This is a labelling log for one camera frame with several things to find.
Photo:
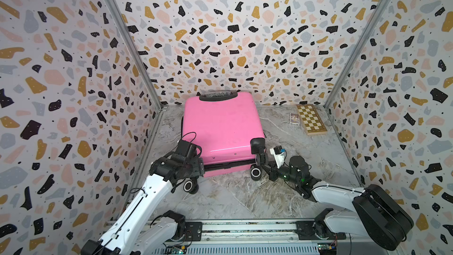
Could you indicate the pink hard-shell suitcase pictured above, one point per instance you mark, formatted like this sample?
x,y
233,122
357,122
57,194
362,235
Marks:
x,y
227,127

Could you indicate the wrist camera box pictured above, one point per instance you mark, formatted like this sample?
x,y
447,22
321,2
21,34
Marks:
x,y
186,149
279,154

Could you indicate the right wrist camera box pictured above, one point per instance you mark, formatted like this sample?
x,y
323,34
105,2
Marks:
x,y
279,154

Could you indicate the aluminium corner post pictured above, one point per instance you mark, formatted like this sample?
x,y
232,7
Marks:
x,y
367,33
123,30

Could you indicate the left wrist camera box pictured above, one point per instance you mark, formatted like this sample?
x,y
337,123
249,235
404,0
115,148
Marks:
x,y
186,149

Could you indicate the wooden chessboard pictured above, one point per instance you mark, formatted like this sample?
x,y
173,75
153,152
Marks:
x,y
311,120

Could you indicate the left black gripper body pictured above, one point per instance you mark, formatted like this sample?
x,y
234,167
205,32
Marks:
x,y
195,167

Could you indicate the right aluminium corner post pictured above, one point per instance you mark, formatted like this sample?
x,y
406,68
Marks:
x,y
367,33

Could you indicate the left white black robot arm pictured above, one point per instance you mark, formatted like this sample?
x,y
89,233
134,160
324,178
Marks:
x,y
141,205

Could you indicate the small playing card box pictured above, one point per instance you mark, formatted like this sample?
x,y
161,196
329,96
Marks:
x,y
294,119

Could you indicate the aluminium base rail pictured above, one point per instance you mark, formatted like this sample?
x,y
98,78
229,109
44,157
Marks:
x,y
261,237

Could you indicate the left aluminium corner post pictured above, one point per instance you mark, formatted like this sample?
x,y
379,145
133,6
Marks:
x,y
123,30

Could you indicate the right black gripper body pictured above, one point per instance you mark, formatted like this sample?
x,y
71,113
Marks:
x,y
275,173

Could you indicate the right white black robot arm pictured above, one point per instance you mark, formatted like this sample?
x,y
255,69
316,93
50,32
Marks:
x,y
368,212

